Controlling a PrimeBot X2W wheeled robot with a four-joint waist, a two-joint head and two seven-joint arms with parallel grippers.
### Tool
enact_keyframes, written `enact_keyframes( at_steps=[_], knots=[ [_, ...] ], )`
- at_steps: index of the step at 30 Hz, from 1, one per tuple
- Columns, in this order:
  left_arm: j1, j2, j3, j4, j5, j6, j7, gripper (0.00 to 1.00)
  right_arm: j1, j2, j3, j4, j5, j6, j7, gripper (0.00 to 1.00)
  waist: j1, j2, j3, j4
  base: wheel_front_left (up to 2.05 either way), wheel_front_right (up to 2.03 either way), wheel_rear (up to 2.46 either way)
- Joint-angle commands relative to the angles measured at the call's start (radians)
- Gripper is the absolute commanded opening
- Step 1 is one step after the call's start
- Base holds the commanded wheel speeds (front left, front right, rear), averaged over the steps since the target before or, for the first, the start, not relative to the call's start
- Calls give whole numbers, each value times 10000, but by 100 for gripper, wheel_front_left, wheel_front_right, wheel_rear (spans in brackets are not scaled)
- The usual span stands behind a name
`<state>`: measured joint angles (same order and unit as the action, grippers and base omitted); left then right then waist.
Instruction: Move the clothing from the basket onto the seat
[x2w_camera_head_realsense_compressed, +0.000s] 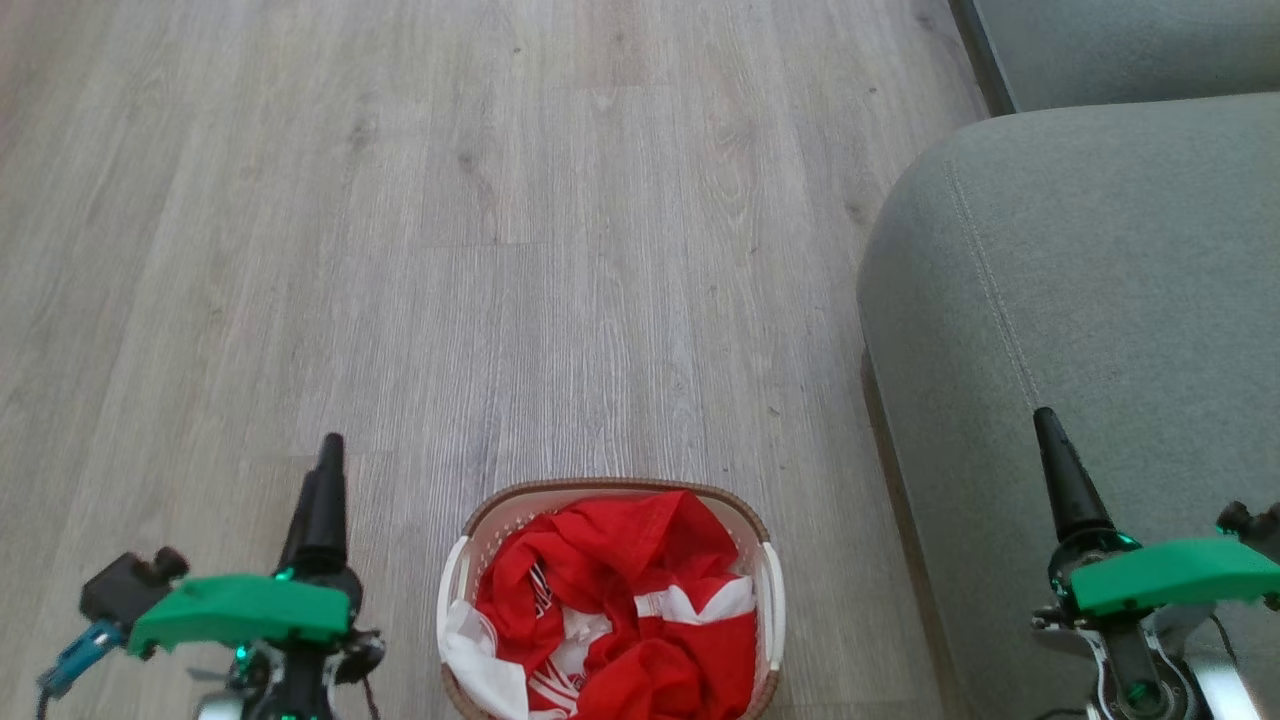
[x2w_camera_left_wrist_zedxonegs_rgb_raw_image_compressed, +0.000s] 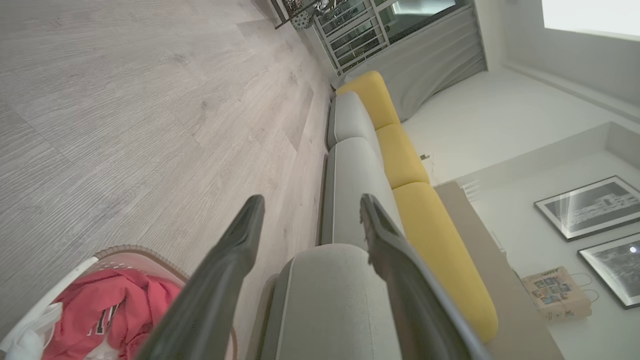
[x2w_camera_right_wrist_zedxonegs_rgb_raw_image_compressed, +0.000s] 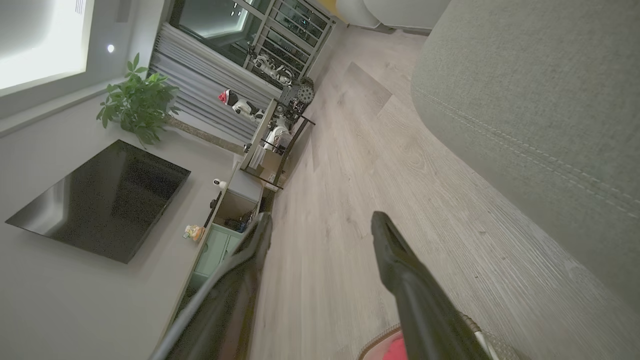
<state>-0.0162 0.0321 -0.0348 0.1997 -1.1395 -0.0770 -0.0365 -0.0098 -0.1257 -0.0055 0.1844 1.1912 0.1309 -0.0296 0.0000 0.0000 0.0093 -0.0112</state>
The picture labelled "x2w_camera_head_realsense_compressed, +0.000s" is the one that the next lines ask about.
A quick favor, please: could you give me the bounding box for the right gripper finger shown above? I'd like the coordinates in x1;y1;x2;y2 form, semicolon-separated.
1033;407;1117;547

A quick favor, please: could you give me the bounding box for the white laundry basket brown rim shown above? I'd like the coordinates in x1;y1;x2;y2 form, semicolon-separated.
437;478;787;720

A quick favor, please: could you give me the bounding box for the grey fabric sofa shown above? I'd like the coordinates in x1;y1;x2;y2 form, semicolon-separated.
857;93;1280;720

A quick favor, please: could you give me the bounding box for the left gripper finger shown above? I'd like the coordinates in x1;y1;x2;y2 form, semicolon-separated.
277;470;319;577
298;433;350;576

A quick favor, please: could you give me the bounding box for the grey sofa cushion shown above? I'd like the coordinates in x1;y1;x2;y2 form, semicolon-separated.
950;0;1280;115

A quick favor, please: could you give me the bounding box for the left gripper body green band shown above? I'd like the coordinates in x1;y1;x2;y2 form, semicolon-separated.
128;563;364;658

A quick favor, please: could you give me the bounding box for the blue cable connector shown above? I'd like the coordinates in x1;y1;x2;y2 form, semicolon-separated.
38;618;127;699

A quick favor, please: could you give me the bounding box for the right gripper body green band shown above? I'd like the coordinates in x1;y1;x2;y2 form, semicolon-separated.
1047;528;1280;617

